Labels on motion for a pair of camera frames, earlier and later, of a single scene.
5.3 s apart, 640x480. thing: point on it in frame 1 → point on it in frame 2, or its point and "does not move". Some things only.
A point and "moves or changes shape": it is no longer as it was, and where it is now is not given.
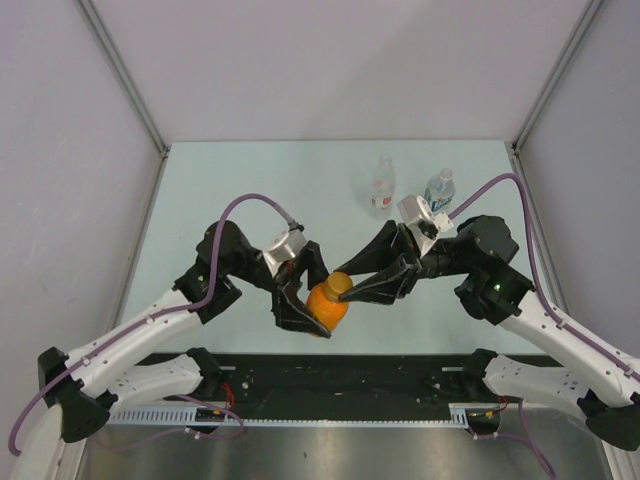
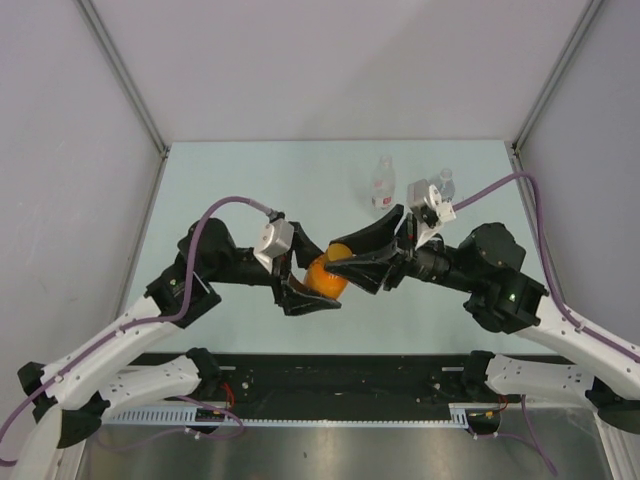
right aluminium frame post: [590, 12] does not move
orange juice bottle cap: [338, 283] → [338, 251]
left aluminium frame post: [125, 74] does not move
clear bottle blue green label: [440, 190] does not move
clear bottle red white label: [383, 189] does not move
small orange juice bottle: [323, 301] moves or changes shape
